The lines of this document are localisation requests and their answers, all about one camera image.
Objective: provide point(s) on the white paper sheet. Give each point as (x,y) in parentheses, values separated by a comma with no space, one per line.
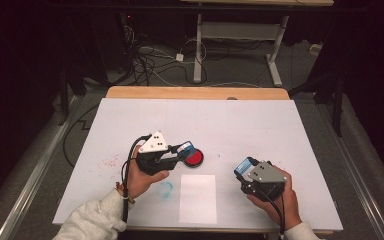
(198,200)

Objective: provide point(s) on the metal floor rail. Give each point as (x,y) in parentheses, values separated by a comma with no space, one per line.
(36,170)
(356,173)

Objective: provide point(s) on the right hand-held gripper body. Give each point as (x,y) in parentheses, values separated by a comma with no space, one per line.
(266,178)

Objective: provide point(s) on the white metal-legged desk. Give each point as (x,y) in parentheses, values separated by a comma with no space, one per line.
(198,50)

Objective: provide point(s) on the person's right hand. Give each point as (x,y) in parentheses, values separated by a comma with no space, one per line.
(288,206)

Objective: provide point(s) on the black stand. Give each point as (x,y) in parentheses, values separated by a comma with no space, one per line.
(63,96)
(338,106)

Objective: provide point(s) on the white table cover board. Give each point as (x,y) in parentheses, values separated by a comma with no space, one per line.
(213,120)

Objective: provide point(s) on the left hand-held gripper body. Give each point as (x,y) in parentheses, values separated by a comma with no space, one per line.
(153,145)

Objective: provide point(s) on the round red ink pad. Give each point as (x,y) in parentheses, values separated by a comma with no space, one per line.
(195,159)

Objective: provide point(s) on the wooden table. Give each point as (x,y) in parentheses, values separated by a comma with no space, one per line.
(196,92)

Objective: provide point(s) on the white power adapter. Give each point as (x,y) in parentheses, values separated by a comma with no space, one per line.
(179,57)

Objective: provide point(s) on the person's left hand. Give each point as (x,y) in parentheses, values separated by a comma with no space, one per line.
(140,181)

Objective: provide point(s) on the small white box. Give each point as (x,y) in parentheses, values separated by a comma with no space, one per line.
(316,49)

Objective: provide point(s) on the blue stamp cover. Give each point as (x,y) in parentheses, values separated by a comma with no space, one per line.
(242,168)

